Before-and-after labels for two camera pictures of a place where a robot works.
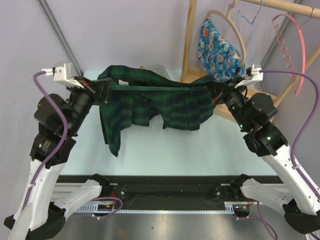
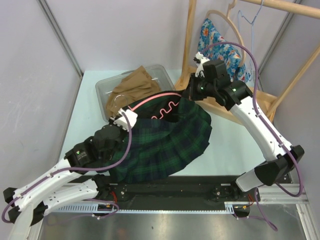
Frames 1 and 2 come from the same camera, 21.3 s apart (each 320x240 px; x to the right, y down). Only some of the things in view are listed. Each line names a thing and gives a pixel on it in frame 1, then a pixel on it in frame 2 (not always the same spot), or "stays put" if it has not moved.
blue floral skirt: (216, 58) stays put
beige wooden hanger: (226, 16) stays put
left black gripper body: (81, 99) to (123, 134)
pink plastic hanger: (303, 51) to (160, 106)
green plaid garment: (127, 93) to (171, 131)
